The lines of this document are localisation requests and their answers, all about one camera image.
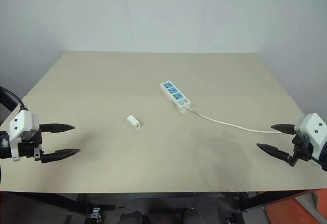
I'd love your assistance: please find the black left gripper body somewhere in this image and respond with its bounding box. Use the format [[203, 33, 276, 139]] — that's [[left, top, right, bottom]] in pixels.
[[17, 131, 43, 163]]

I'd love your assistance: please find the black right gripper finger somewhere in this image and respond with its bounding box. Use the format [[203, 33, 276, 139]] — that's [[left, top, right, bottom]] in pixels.
[[256, 143, 292, 163], [271, 123, 297, 135]]

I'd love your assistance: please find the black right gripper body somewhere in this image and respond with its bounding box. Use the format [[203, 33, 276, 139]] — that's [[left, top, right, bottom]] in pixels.
[[287, 134, 314, 168]]

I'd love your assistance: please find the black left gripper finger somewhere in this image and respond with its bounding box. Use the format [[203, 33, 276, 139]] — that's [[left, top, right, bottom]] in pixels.
[[40, 148, 81, 164], [38, 123, 76, 135]]

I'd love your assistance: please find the white plug adapter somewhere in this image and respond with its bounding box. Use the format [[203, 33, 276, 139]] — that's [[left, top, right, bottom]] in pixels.
[[126, 115, 142, 132]]

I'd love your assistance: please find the white power strip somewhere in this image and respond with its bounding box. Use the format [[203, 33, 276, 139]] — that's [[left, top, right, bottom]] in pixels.
[[159, 80, 193, 114]]

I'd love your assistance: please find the orange floor mat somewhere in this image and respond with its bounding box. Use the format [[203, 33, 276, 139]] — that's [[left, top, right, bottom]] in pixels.
[[263, 187, 327, 224]]

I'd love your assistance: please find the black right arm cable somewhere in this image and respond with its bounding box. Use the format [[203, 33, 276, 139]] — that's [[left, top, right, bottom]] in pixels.
[[309, 157, 325, 168]]

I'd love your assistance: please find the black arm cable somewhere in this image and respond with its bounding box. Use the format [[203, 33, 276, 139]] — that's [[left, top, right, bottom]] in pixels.
[[0, 86, 28, 112], [309, 157, 325, 168]]

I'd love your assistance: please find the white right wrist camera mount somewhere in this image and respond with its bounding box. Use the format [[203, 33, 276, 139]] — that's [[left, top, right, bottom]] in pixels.
[[293, 112, 327, 159]]

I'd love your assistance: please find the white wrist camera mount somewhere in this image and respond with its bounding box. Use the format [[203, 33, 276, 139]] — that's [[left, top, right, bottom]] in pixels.
[[293, 112, 327, 159], [9, 110, 40, 161]]

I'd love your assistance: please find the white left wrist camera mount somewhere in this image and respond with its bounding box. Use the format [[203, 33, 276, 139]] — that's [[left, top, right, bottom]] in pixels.
[[9, 110, 40, 161]]

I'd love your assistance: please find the white power cable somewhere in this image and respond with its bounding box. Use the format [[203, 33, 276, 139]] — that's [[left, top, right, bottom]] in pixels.
[[188, 106, 285, 135]]

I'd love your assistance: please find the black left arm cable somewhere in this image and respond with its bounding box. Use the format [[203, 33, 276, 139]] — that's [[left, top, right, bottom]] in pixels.
[[0, 86, 28, 112]]

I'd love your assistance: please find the grey metal frame bracket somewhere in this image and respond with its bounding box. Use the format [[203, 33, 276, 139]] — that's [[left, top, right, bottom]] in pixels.
[[89, 206, 102, 224]]

